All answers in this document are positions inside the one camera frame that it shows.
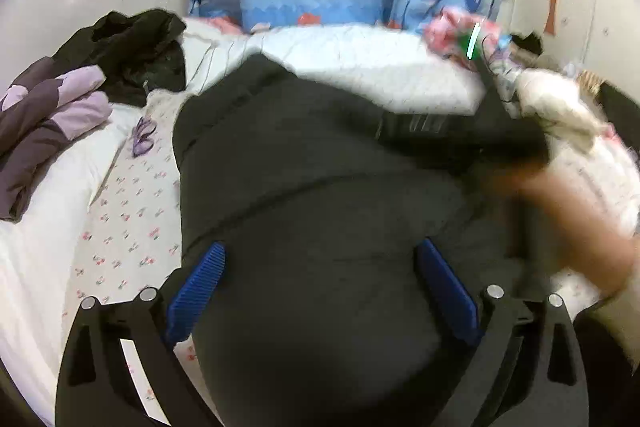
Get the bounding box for small pink cloth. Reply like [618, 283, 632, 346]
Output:
[205, 16, 243, 32]

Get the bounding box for dark cloth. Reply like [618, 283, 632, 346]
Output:
[572, 302, 640, 408]

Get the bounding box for person's right forearm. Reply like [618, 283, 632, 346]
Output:
[550, 187, 640, 298]

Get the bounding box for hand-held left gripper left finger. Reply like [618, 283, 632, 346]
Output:
[55, 241, 226, 427]

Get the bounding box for purple two-tone jacket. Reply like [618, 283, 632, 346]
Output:
[0, 56, 113, 223]

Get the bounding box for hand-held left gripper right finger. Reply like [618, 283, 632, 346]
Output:
[416, 238, 588, 427]

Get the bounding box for white bundled cloth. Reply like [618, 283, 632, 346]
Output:
[515, 69, 608, 152]

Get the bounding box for person's right hand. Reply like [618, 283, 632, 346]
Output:
[492, 167, 576, 228]

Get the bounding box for black crumpled garment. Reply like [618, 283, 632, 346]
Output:
[52, 9, 188, 108]

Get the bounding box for cherry print bed sheet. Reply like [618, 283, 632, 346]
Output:
[60, 89, 640, 427]

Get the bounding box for pink floral cloth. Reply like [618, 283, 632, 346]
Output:
[425, 7, 513, 72]

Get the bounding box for white pillow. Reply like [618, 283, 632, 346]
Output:
[0, 104, 146, 408]

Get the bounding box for purple eyeglasses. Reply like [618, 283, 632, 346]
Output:
[131, 117, 158, 158]

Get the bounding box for black puffer jacket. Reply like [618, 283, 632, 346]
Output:
[171, 52, 576, 427]

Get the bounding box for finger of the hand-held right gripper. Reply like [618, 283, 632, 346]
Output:
[375, 112, 478, 145]

